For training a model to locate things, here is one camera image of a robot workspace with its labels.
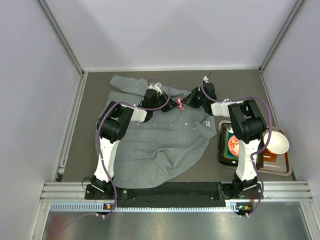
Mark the grey button-up shirt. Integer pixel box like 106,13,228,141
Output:
99,75,217,189

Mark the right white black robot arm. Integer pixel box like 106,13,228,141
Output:
181,81,267,200

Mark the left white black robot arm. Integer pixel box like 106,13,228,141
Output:
90,87,184,194

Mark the black square plate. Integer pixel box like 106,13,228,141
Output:
217,120,238,169

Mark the red white patterned dish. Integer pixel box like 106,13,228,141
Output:
227,135,240,157

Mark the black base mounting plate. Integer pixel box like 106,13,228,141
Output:
85,182,262,202

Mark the silver metal tray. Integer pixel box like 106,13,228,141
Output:
216,119,293,177

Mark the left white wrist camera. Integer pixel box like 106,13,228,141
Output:
148,82,163,95

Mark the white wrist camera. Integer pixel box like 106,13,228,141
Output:
148,82,163,95
202,75,210,85

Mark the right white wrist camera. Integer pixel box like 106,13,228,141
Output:
202,75,210,85

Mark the grey slotted cable duct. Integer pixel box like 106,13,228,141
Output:
50,202,250,213

